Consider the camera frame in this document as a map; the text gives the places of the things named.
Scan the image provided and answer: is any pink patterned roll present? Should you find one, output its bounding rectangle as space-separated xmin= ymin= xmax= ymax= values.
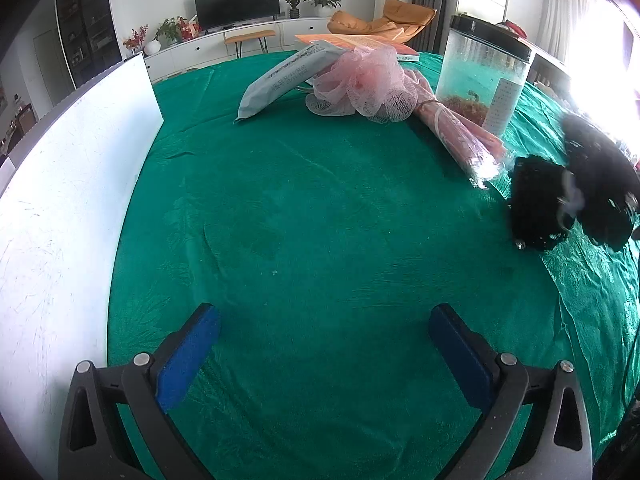
xmin=402 ymin=67 xmax=507 ymax=190

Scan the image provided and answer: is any wooden stool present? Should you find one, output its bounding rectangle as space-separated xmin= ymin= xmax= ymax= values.
xmin=223 ymin=29 xmax=277 ymax=58

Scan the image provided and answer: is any red flower bouquet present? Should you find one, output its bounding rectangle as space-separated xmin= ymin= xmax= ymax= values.
xmin=122 ymin=25 xmax=149 ymax=53

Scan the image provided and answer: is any black television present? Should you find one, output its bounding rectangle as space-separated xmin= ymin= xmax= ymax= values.
xmin=193 ymin=0 xmax=281 ymax=31

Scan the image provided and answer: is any bushy green plant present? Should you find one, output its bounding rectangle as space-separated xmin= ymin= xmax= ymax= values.
xmin=155 ymin=16 xmax=183 ymax=45

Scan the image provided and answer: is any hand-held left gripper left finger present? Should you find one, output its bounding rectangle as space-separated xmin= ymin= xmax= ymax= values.
xmin=59 ymin=303 xmax=222 ymax=480

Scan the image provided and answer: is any white board panel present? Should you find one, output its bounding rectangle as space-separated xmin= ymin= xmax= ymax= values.
xmin=0 ymin=51 xmax=165 ymax=461

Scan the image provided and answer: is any pink mesh bath pouf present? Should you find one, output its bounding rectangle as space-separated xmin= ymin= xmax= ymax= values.
xmin=305 ymin=44 xmax=407 ymax=124

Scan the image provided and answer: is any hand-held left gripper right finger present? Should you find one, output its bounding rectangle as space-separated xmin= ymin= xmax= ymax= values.
xmin=429 ymin=303 xmax=593 ymax=480

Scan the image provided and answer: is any dark display cabinet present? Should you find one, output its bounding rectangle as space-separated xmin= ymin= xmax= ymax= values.
xmin=55 ymin=0 xmax=123 ymax=88

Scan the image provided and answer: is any white television cabinet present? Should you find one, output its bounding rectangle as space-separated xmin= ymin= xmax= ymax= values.
xmin=142 ymin=16 xmax=346 ymax=83

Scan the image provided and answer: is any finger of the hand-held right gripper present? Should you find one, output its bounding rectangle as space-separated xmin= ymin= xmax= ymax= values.
xmin=561 ymin=112 xmax=640 ymax=252

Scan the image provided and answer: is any orange lounge chair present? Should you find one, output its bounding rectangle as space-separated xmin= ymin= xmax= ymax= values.
xmin=327 ymin=0 xmax=437 ymax=46

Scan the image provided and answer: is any grey plastic packet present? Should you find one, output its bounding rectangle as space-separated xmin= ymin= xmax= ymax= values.
xmin=235 ymin=41 xmax=346 ymax=123

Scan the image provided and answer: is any white sheer curtain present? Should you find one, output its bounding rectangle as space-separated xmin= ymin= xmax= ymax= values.
xmin=535 ymin=0 xmax=601 ymax=68

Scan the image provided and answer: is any orange book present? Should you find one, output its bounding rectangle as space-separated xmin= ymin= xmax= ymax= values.
xmin=294 ymin=33 xmax=421 ymax=64

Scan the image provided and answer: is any clear jar with black lid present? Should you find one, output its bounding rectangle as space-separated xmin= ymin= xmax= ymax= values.
xmin=435 ymin=14 xmax=536 ymax=141

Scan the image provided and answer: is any green satin tablecloth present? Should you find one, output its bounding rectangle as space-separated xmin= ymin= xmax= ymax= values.
xmin=102 ymin=50 xmax=640 ymax=480

